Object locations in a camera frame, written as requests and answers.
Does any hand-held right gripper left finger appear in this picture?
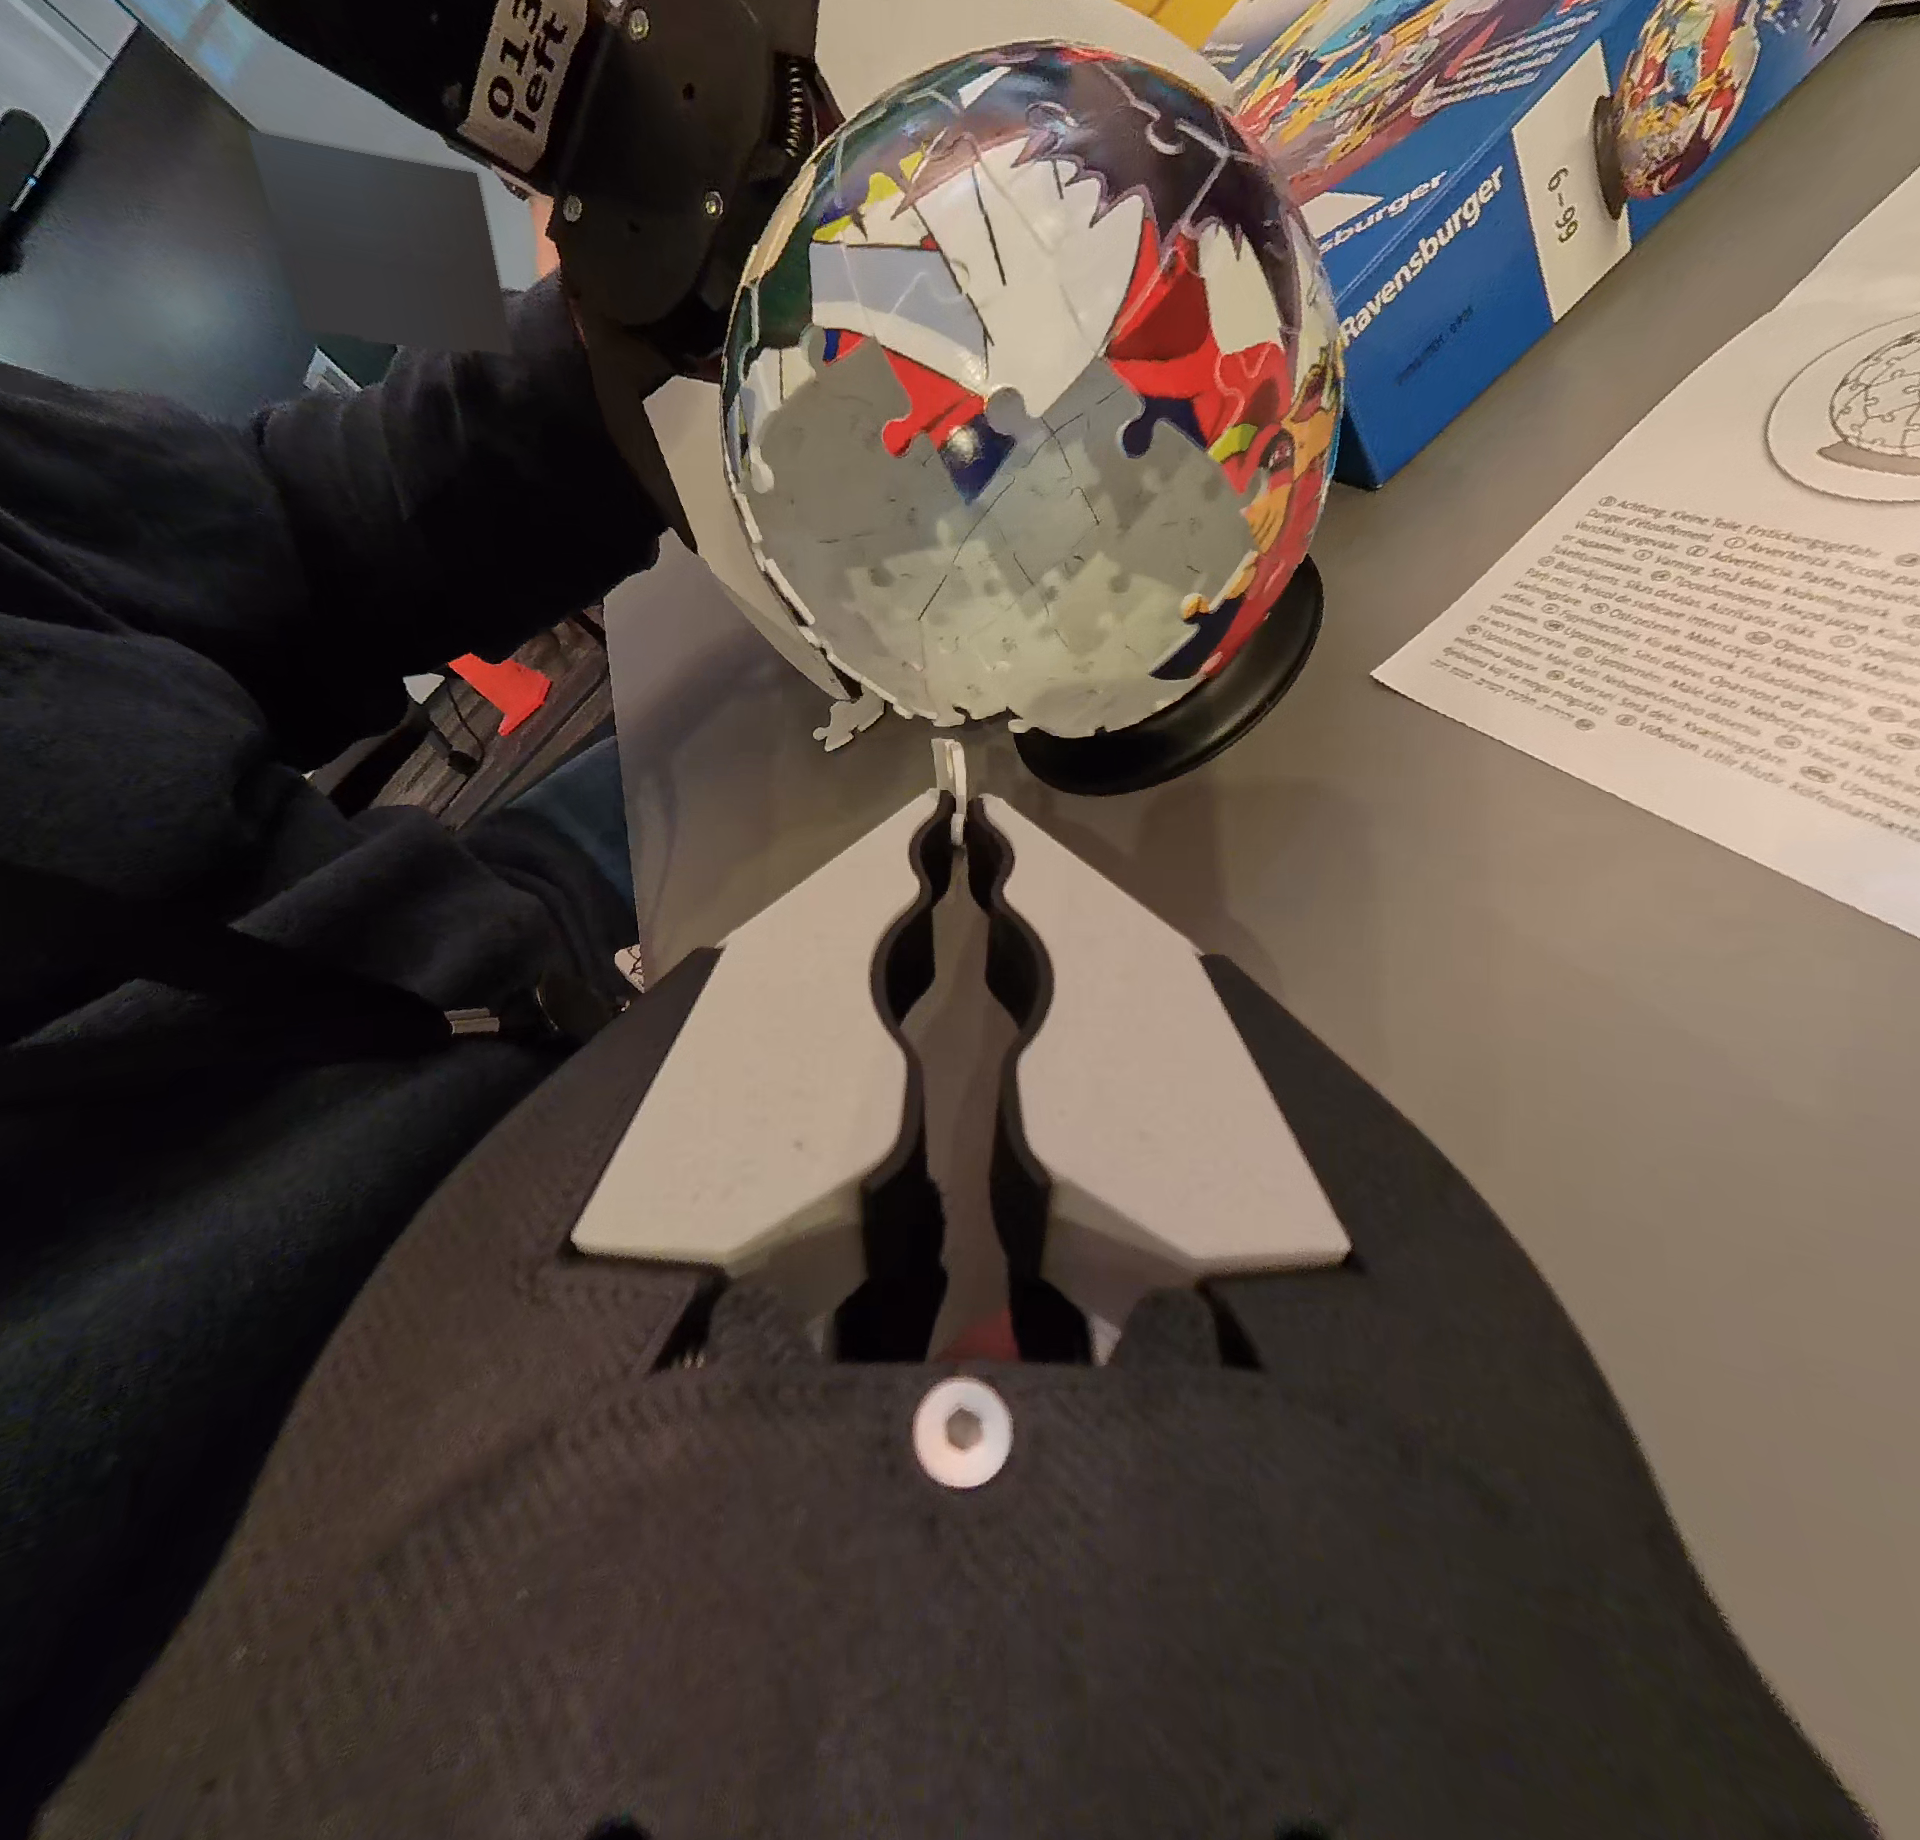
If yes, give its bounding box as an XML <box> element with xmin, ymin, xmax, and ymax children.
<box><xmin>570</xmin><ymin>787</ymin><xmax>964</xmax><ymax>1340</ymax></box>

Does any colourful puzzle ball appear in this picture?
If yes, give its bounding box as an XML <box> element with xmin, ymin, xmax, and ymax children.
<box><xmin>719</xmin><ymin>42</ymin><xmax>1343</xmax><ymax>739</ymax></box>

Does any black ball stand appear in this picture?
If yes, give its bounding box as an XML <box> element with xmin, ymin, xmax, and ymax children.
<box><xmin>1007</xmin><ymin>557</ymin><xmax>1329</xmax><ymax>799</ymax></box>

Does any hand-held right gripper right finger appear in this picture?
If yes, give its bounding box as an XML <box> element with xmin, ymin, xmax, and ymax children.
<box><xmin>967</xmin><ymin>798</ymin><xmax>1354</xmax><ymax>1362</ymax></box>

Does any white instruction sheet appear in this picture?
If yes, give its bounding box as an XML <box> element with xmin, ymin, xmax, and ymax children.
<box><xmin>1372</xmin><ymin>167</ymin><xmax>1920</xmax><ymax>942</ymax></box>

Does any blue puzzle box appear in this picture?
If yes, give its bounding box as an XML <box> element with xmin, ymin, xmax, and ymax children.
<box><xmin>1200</xmin><ymin>0</ymin><xmax>1920</xmax><ymax>488</ymax></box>

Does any orange plastic object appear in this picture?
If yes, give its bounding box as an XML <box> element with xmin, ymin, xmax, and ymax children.
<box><xmin>447</xmin><ymin>651</ymin><xmax>555</xmax><ymax>739</ymax></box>

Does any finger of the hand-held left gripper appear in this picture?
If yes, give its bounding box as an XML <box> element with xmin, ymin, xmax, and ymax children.
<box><xmin>816</xmin><ymin>0</ymin><xmax>1243</xmax><ymax>125</ymax></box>
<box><xmin>643</xmin><ymin>366</ymin><xmax>875</xmax><ymax>706</ymax></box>

